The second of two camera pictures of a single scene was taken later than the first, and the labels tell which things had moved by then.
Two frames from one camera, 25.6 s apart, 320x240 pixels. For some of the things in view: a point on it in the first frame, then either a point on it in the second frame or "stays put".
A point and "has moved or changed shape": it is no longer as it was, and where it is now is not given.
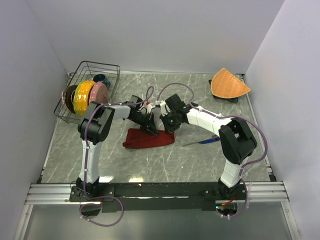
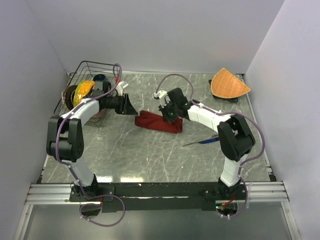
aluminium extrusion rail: [258, 192] stays put
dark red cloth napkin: [137, 137] has moved or changed shape
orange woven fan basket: [226, 84] stays put
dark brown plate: [69, 98] stays put
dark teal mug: [101, 78] stays put
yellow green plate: [81, 96] stays put
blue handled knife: [209, 140] stays put
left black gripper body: [141, 119] to [116, 103]
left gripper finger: [152, 127] to [129, 108]
